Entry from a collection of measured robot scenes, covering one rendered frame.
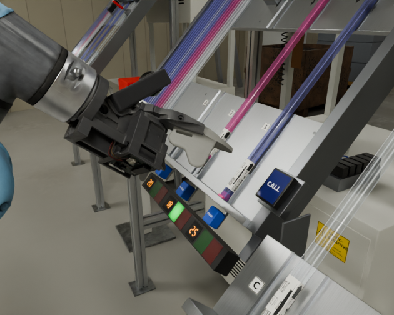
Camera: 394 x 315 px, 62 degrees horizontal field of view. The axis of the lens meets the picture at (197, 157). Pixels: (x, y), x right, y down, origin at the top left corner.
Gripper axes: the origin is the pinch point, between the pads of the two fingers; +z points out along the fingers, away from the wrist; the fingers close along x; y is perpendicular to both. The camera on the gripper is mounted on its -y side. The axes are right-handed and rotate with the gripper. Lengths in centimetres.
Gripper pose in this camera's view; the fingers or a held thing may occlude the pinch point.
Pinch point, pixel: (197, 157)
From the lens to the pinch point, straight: 52.8
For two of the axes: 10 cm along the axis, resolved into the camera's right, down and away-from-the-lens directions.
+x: 7.1, -2.0, -6.7
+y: -1.9, 8.7, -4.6
